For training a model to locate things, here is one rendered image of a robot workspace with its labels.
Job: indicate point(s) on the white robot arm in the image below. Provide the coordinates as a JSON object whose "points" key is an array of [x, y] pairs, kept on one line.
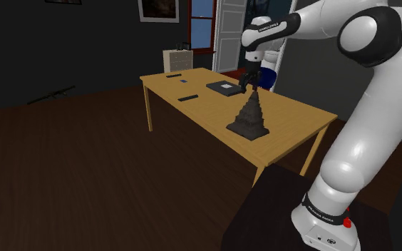
{"points": [[367, 114]]}

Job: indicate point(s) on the black remote control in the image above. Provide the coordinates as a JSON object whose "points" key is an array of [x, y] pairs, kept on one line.
{"points": [[173, 75], [187, 98]]}

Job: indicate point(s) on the dark robot stand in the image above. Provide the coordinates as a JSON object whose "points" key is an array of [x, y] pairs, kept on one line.
{"points": [[267, 212]]}

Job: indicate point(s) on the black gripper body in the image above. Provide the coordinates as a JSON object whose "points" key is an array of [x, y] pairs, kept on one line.
{"points": [[251, 77]]}

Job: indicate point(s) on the dark framed wall picture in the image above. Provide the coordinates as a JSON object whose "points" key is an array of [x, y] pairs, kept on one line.
{"points": [[63, 1]]}

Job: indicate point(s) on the red framed window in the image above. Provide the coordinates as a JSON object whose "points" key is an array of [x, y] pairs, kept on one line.
{"points": [[201, 24]]}

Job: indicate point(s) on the white panelled door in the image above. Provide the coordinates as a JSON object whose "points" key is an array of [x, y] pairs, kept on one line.
{"points": [[228, 34]]}

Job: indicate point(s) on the wooden table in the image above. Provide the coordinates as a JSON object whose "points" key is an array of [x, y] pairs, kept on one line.
{"points": [[215, 111]]}

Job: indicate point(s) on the white framed wall picture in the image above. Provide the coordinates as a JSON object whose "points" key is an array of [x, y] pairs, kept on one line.
{"points": [[158, 10]]}

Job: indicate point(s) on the dark grey flat book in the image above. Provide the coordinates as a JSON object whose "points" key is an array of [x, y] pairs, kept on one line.
{"points": [[222, 88]]}

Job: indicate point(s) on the black long floor object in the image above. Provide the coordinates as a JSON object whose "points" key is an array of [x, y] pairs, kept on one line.
{"points": [[51, 94]]}

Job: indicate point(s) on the dark grey pyramid temple figure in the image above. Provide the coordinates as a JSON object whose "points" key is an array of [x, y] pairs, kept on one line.
{"points": [[250, 118]]}

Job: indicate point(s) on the beige chest of drawers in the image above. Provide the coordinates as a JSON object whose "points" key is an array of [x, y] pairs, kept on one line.
{"points": [[178, 61]]}

